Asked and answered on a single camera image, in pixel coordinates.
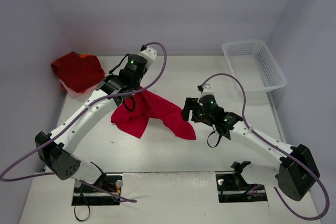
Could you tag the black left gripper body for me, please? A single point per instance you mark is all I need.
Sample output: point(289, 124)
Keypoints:
point(130, 87)

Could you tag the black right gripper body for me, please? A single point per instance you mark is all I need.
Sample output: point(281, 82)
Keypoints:
point(188, 108)

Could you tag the magenta t shirt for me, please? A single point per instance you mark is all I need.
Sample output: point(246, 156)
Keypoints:
point(133, 115)

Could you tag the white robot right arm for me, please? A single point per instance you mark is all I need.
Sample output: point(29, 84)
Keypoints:
point(291, 168)

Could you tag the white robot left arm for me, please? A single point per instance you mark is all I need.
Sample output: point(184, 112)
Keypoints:
point(58, 146)

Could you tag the dark red folded t shirt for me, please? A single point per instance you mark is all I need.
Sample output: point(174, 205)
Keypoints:
point(96, 73)

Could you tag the pink folded t shirt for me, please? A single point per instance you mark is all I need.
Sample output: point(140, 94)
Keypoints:
point(75, 94)

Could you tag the white plastic basket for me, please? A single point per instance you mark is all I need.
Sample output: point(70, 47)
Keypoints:
point(252, 63)

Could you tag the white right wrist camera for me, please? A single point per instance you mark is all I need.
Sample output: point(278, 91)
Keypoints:
point(205, 89)

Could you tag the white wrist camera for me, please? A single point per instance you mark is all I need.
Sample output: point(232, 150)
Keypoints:
point(149, 54)
point(205, 89)

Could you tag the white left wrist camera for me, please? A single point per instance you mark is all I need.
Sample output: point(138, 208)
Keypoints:
point(149, 54)

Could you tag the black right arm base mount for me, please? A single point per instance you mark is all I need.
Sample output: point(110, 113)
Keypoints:
point(232, 188)

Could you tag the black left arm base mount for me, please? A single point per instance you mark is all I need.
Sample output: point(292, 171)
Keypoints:
point(84, 195)

